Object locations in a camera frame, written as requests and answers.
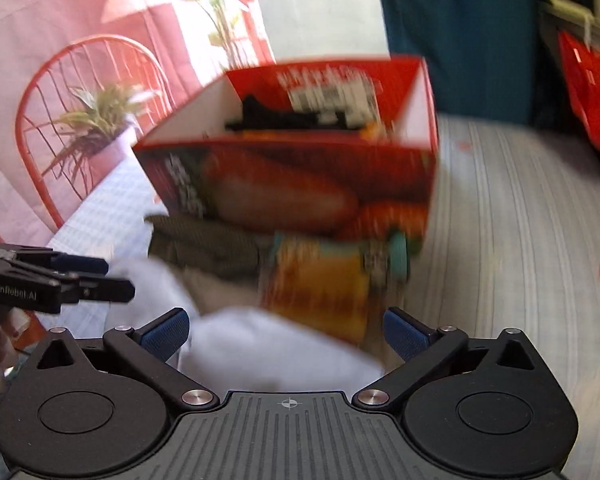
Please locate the red cardboard box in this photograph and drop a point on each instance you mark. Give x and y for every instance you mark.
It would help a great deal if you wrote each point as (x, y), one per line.
(290, 195)

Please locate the dark blue curtain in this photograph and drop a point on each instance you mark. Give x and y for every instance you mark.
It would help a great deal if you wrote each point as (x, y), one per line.
(455, 35)

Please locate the pink printed backdrop cloth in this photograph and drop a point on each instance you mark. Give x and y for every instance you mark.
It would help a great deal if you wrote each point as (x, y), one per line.
(55, 35)

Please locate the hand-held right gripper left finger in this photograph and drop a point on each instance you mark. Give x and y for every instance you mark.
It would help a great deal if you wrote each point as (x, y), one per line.
(167, 334)

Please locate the olive knitted cloth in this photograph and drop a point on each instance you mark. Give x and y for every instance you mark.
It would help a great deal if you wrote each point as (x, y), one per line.
(205, 245)

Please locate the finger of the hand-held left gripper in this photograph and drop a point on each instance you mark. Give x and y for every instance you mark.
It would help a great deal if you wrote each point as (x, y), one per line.
(80, 263)
(105, 291)

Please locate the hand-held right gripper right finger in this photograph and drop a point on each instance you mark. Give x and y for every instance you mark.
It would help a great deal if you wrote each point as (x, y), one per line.
(405, 334)

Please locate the white cloth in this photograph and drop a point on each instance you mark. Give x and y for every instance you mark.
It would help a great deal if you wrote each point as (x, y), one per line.
(280, 350)

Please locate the red plastic bag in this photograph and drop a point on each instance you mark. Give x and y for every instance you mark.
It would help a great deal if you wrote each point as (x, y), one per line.
(592, 90)

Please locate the plaid bed sheet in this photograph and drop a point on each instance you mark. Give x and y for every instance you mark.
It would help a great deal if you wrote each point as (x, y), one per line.
(505, 235)

